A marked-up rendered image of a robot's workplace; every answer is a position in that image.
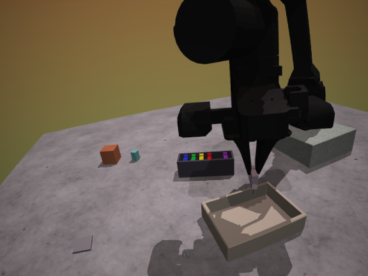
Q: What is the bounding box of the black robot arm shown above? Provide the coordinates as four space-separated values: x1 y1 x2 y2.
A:
173 0 326 142

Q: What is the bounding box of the brown cube with orange top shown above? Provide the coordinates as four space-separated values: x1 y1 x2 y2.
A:
100 144 121 165

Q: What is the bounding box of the small teal block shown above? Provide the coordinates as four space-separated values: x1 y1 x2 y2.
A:
130 150 140 161

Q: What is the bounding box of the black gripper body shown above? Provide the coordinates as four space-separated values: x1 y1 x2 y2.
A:
178 55 335 138

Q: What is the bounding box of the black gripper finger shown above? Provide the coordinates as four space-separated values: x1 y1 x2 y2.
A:
255 129 292 174
222 127 252 175

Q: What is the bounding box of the beige shallow tray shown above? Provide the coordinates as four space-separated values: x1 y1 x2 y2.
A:
201 181 307 262

